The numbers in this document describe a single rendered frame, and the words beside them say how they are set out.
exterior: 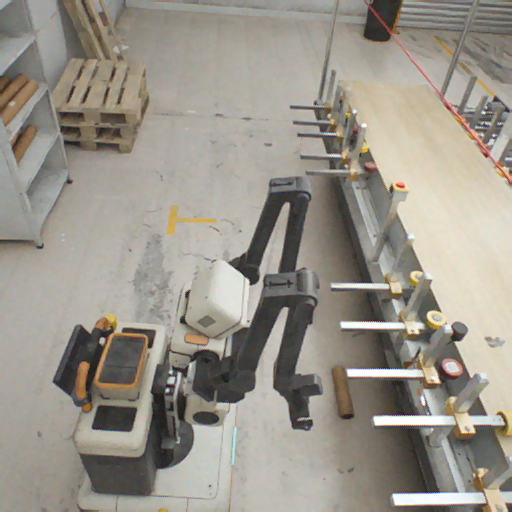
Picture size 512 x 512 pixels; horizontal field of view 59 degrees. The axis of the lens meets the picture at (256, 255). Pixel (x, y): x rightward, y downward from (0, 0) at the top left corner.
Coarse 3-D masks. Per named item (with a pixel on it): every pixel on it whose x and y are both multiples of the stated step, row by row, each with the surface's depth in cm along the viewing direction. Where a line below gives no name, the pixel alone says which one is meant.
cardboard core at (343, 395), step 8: (336, 368) 272; (344, 368) 274; (336, 376) 269; (344, 376) 268; (336, 384) 266; (344, 384) 264; (336, 392) 264; (344, 392) 260; (344, 400) 256; (344, 408) 253; (352, 408) 254; (344, 416) 257; (352, 416) 255
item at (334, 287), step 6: (330, 282) 218; (330, 288) 217; (336, 288) 216; (342, 288) 217; (348, 288) 217; (354, 288) 217; (360, 288) 217; (366, 288) 217; (372, 288) 218; (378, 288) 218; (384, 288) 218; (402, 288) 219; (408, 288) 219; (414, 288) 219
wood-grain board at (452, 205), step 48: (384, 96) 371; (432, 96) 379; (384, 144) 311; (432, 144) 316; (432, 192) 271; (480, 192) 275; (432, 240) 238; (480, 240) 241; (432, 288) 211; (480, 288) 214; (480, 336) 192
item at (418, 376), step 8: (352, 376) 178; (360, 376) 178; (368, 376) 178; (376, 376) 179; (384, 376) 179; (392, 376) 179; (400, 376) 179; (408, 376) 180; (416, 376) 180; (424, 376) 180; (440, 376) 181
